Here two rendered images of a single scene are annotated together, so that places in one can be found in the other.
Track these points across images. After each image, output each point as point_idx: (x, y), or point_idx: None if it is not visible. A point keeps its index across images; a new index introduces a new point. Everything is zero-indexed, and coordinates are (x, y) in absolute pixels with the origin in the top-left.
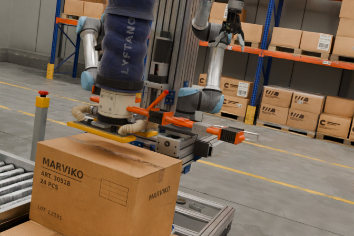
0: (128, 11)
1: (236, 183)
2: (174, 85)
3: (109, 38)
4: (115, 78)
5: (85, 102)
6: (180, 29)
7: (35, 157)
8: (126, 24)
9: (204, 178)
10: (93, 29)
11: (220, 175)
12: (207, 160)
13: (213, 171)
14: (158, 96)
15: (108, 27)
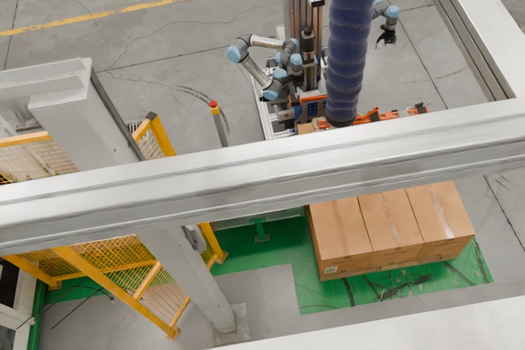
0: (355, 92)
1: (273, 4)
2: (318, 54)
3: (343, 107)
4: (348, 120)
5: None
6: (316, 20)
7: (224, 137)
8: (354, 97)
9: (250, 16)
10: (248, 54)
11: (255, 1)
12: None
13: (245, 0)
14: (372, 112)
15: (339, 101)
